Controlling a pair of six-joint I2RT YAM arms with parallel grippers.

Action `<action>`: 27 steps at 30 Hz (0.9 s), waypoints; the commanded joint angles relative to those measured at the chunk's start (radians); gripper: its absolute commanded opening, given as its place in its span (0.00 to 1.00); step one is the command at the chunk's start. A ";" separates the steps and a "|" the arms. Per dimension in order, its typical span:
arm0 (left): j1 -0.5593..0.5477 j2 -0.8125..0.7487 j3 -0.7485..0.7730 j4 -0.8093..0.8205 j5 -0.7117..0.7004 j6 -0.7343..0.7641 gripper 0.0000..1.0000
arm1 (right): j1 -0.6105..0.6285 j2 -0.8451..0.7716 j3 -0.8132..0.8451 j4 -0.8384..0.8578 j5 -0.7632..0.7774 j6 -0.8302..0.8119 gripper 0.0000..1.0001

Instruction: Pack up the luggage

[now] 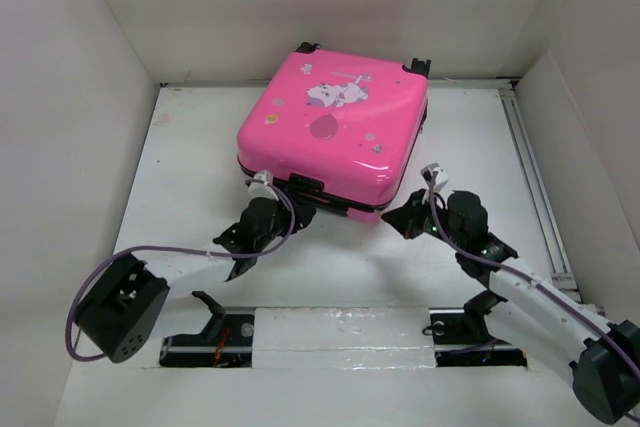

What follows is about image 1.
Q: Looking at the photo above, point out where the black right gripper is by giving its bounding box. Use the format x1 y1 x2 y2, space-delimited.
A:
380 188 465 250

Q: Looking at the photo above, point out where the pink hard-shell suitcase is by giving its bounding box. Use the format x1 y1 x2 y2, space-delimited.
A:
237 42 431 223

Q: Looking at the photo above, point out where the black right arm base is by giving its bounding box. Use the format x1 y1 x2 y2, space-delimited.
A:
422 291 528 368

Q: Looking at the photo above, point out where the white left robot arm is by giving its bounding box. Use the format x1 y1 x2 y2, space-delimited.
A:
64 194 316 364

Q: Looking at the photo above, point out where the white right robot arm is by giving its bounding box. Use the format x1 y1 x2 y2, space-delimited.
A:
382 189 639 425

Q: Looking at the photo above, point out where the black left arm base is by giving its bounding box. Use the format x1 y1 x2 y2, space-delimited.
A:
159 291 256 369

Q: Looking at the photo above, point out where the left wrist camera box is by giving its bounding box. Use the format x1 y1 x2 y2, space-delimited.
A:
247 170 279 201

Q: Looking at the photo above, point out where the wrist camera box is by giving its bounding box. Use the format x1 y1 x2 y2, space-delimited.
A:
247 170 279 201
420 163 449 193

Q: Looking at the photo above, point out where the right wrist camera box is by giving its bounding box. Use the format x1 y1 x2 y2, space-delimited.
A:
420 163 449 193

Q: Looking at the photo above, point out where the aluminium side rail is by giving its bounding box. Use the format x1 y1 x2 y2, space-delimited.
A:
498 78 583 303

